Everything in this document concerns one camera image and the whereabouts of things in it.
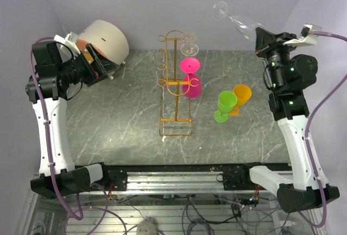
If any magenta plastic goblet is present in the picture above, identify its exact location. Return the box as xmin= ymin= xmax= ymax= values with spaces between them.
xmin=180 ymin=57 xmax=202 ymax=99

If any cream round drawer box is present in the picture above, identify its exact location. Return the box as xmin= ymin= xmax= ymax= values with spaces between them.
xmin=75 ymin=19 xmax=129 ymax=66

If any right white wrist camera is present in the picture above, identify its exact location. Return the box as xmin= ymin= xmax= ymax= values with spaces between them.
xmin=283 ymin=24 xmax=322 ymax=48

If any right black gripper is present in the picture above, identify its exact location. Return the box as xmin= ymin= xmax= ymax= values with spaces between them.
xmin=254 ymin=27 xmax=299 ymax=90

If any clear glass tumbler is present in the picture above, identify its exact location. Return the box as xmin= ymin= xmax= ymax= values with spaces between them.
xmin=212 ymin=1 xmax=264 ymax=42

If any green plastic goblet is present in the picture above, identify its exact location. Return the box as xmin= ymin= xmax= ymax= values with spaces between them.
xmin=213 ymin=90 xmax=237 ymax=123

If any clear flute wine glass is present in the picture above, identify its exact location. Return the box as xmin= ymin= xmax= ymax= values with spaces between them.
xmin=180 ymin=43 xmax=199 ymax=57

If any grey fuzzy ball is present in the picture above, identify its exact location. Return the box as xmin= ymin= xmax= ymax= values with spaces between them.
xmin=136 ymin=218 xmax=159 ymax=235

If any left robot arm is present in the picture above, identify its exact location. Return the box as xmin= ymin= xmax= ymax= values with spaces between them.
xmin=25 ymin=38 xmax=118 ymax=199

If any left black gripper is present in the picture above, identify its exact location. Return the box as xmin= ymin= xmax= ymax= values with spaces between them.
xmin=59 ymin=43 xmax=120 ymax=87

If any orange plastic goblet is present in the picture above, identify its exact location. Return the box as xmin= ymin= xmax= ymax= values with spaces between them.
xmin=228 ymin=84 xmax=252 ymax=116

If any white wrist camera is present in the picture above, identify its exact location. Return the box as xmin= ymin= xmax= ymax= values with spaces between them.
xmin=54 ymin=32 xmax=80 ymax=56
xmin=283 ymin=24 xmax=322 ymax=48

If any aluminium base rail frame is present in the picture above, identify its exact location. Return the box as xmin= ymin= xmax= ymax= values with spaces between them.
xmin=32 ymin=163 xmax=293 ymax=195

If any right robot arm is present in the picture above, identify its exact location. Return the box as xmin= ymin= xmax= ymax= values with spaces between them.
xmin=239 ymin=24 xmax=340 ymax=213

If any gold wire wine glass rack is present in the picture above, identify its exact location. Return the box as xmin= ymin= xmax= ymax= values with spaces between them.
xmin=158 ymin=30 xmax=193 ymax=136

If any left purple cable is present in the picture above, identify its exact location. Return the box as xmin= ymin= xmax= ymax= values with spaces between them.
xmin=29 ymin=37 xmax=83 ymax=221

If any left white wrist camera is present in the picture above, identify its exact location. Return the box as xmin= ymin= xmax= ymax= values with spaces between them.
xmin=54 ymin=32 xmax=80 ymax=56

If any clear round wine glass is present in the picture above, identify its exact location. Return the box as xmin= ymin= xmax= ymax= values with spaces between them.
xmin=182 ymin=31 xmax=197 ymax=43

